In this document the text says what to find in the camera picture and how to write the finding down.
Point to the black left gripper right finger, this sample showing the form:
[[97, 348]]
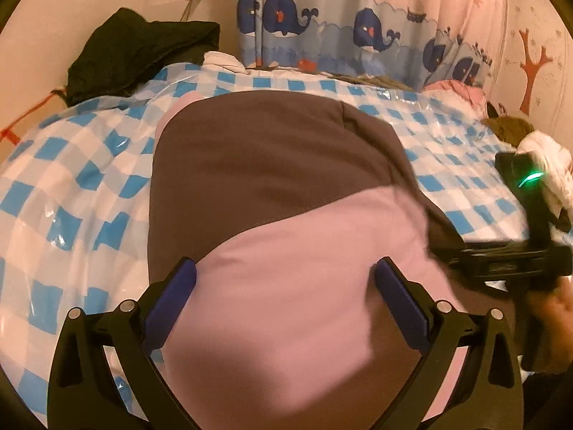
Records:
[[488, 393]]

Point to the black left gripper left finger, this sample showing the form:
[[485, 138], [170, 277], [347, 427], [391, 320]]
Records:
[[82, 391]]

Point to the pink and brown jacket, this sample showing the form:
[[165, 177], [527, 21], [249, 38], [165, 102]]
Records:
[[285, 202]]

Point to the right hand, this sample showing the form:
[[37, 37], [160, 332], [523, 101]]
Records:
[[554, 311]]

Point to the white cloth pile right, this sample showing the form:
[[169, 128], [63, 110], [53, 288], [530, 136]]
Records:
[[554, 161]]

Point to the olive brown garment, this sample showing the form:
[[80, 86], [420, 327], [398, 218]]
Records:
[[509, 129]]

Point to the pink garment pile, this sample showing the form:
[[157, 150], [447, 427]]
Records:
[[474, 95]]

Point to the blue white checkered bed cover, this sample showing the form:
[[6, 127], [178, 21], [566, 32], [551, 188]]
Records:
[[75, 197]]

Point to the whale pattern curtain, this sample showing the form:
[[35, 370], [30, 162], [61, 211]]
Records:
[[415, 42]]

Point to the black garment pile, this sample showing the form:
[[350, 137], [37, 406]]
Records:
[[126, 51]]

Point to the white folded cloth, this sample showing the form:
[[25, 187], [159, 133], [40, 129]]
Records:
[[223, 61]]

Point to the red tree wall sticker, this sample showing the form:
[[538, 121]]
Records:
[[531, 68]]

